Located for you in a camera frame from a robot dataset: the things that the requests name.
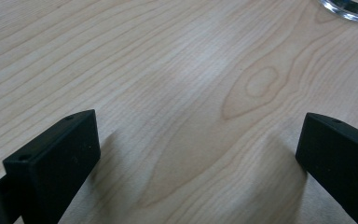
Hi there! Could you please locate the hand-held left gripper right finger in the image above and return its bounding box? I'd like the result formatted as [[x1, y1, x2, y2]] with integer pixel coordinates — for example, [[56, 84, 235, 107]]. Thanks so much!
[[295, 112, 358, 224]]

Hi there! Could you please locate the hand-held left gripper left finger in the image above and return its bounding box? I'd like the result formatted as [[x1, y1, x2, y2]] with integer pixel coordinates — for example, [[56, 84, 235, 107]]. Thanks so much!
[[2, 108, 102, 224]]

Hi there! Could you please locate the clear glass container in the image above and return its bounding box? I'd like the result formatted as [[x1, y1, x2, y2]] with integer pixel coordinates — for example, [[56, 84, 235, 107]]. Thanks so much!
[[318, 0, 358, 23]]

